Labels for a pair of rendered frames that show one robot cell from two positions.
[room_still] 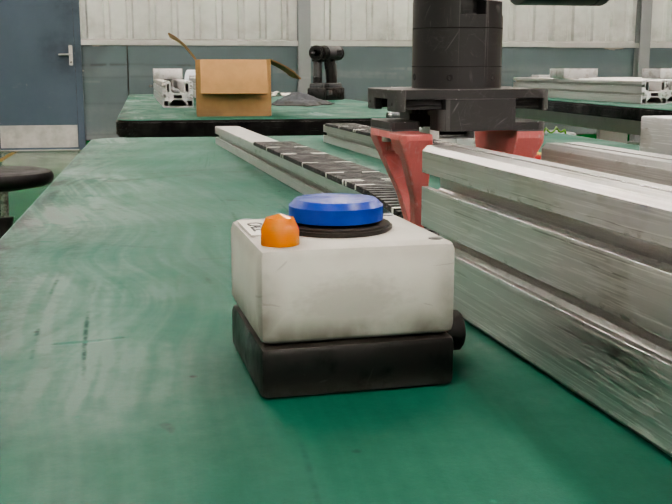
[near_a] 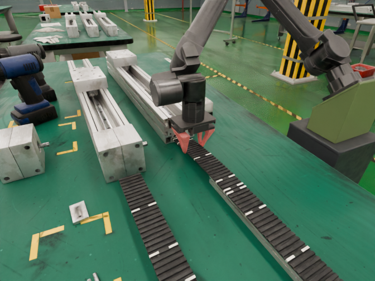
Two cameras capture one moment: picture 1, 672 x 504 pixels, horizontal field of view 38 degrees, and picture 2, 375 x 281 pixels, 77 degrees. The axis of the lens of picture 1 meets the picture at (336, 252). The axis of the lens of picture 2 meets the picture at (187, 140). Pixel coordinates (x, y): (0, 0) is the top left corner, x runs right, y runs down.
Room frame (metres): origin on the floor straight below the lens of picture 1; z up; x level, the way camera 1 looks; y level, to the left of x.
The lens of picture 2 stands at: (1.15, -0.21, 1.17)
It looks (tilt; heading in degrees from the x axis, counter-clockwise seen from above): 33 degrees down; 167
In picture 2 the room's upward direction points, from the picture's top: straight up
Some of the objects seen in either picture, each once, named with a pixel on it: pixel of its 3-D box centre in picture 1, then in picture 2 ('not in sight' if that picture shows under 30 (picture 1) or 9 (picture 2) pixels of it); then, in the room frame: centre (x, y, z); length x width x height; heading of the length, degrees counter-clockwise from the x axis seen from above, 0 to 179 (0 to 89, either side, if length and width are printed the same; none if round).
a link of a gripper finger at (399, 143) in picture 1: (436, 170); (196, 134); (0.63, -0.07, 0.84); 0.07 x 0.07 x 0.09; 15
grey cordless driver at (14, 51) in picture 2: not in sight; (22, 77); (0.16, -0.62, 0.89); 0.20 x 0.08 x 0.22; 118
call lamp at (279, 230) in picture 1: (279, 228); not in sight; (0.37, 0.02, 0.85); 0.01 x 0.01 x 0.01
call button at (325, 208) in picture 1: (335, 219); not in sight; (0.41, 0.00, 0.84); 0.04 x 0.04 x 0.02
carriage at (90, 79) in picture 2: not in sight; (89, 82); (0.22, -0.38, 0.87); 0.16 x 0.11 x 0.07; 14
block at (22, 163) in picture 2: not in sight; (24, 150); (0.59, -0.50, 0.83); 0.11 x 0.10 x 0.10; 104
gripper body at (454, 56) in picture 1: (456, 58); (193, 111); (0.64, -0.08, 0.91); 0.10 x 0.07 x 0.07; 105
